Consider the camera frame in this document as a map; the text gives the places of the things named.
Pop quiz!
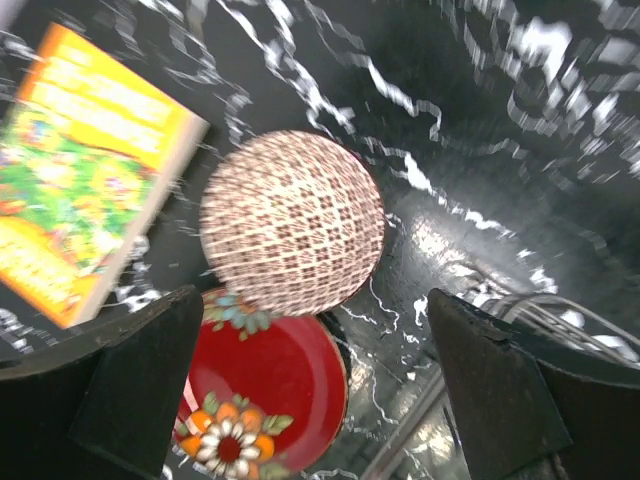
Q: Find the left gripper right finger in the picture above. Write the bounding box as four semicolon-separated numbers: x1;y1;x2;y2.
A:
428;289;639;479

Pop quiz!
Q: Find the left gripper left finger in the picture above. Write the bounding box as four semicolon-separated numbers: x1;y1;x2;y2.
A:
1;285;203;479

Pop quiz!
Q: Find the brown patterned ceramic bowl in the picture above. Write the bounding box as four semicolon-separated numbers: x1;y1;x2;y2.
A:
199;130;386;316

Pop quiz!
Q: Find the orange green book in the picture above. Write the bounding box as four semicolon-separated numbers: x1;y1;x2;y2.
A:
1;24;209;328

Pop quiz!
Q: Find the red floral plate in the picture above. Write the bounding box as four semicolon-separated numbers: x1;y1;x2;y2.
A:
173;288;348;479

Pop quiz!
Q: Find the black wire dish rack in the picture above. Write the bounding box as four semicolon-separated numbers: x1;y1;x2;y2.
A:
364;289;639;479

